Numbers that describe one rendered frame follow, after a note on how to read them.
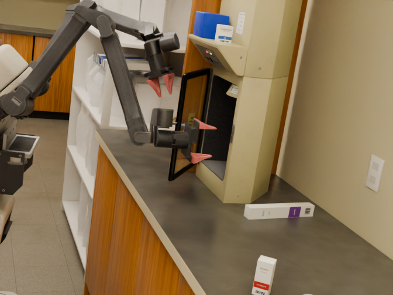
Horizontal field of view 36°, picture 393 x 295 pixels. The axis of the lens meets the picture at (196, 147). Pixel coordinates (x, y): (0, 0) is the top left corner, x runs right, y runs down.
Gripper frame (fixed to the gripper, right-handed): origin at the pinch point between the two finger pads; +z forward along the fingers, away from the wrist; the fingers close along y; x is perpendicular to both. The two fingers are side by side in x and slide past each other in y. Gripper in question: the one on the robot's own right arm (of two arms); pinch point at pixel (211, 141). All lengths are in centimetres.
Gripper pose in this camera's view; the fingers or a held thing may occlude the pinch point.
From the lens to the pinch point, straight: 204.1
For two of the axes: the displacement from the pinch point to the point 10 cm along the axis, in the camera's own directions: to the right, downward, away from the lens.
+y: 1.5, -9.6, -2.5
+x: -3.2, -2.9, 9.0
